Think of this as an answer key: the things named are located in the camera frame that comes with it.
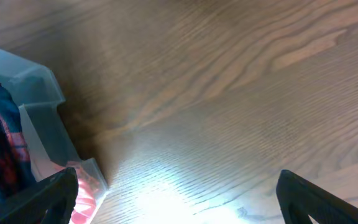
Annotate red navy plaid shirt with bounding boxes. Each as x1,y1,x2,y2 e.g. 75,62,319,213
0,83,36,203

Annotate clear plastic storage bin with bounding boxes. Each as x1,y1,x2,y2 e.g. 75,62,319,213
0,49,108,217

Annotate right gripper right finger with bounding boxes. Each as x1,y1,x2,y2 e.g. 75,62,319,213
276,170,358,224

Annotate pink cloth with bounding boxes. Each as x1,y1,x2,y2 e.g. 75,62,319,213
54,161,100,224

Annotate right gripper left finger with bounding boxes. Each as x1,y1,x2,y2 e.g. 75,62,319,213
0,167,79,223

